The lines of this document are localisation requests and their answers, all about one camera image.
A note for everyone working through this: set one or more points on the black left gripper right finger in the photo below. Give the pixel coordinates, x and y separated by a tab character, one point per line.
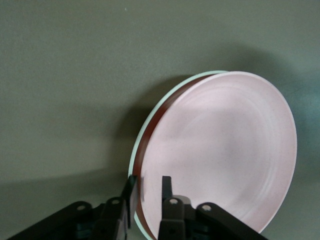
172	217

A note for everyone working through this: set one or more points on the pink plate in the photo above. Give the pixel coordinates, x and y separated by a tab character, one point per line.
220	150

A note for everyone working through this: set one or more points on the beige plate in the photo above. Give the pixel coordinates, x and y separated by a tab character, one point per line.
142	136

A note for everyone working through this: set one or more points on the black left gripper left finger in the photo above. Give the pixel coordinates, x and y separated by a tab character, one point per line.
117	217

